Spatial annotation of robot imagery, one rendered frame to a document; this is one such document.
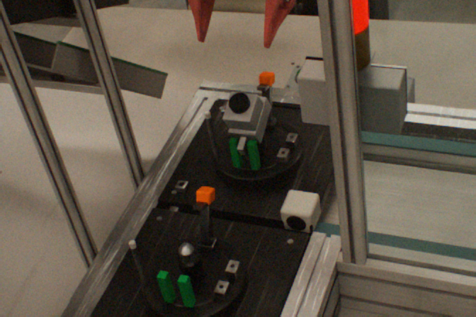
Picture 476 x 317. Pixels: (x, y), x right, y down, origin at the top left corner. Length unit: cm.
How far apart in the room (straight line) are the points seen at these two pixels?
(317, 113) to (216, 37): 78
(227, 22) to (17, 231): 66
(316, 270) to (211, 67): 65
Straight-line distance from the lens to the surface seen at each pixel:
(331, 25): 87
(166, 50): 174
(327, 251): 114
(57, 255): 137
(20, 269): 138
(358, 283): 115
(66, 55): 119
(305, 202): 116
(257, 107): 118
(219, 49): 171
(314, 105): 98
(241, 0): 197
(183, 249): 106
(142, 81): 134
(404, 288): 114
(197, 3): 114
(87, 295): 117
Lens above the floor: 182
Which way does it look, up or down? 40 degrees down
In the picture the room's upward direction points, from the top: 11 degrees counter-clockwise
